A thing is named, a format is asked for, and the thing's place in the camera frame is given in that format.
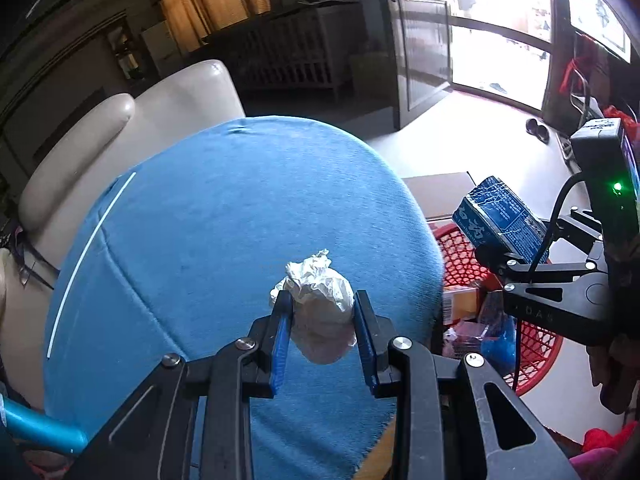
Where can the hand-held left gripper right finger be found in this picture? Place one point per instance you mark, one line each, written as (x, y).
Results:
(367, 350)

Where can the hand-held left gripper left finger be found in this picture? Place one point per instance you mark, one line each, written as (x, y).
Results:
(280, 345)

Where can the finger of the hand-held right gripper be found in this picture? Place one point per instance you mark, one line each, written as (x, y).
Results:
(555, 305)
(582, 225)

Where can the white tissue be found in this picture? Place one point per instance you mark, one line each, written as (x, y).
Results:
(320, 310)

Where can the blue plastic bag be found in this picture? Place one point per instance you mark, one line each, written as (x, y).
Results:
(500, 347)

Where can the blue toothpaste box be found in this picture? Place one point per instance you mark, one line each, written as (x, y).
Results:
(495, 220)

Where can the orange and white medicine box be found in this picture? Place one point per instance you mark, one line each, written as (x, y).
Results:
(460, 305)

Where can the red plastic mesh basket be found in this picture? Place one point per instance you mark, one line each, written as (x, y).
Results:
(460, 260)

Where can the person's right hand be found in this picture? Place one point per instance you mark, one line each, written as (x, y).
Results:
(617, 375)

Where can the black shoe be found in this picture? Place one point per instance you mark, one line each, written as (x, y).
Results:
(543, 133)
(532, 126)

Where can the red cloth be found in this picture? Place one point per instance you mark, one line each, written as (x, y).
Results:
(607, 439)

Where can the brown cardboard box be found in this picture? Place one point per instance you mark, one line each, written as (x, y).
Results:
(435, 190)

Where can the brown wooden door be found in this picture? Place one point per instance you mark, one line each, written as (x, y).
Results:
(422, 55)

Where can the thin white rod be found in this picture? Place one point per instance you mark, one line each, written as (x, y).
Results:
(85, 255)

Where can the beige carton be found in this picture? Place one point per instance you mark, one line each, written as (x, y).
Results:
(372, 77)

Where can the teal thermos bottle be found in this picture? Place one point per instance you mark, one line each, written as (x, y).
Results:
(40, 430)

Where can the cream leather sofa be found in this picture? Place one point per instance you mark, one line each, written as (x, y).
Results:
(165, 105)

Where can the white standing air conditioner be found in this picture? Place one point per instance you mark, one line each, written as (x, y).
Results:
(160, 42)

